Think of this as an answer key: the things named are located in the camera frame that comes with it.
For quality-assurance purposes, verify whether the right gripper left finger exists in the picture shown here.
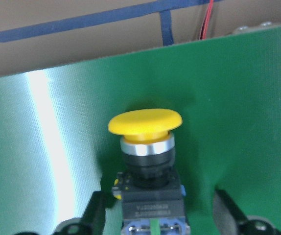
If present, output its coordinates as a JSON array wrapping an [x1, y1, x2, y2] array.
[[54, 191, 115, 235]]

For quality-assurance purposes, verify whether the yellow push button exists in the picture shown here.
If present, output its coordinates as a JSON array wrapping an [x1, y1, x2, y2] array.
[[108, 108, 191, 235]]

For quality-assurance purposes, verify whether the green conveyor belt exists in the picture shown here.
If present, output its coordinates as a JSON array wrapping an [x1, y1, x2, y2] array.
[[0, 27, 281, 235]]

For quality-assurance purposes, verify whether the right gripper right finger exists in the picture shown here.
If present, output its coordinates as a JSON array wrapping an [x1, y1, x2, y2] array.
[[212, 189, 280, 235]]

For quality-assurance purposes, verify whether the red black conveyor wire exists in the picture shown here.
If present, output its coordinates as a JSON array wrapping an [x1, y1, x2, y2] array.
[[199, 0, 215, 40]]

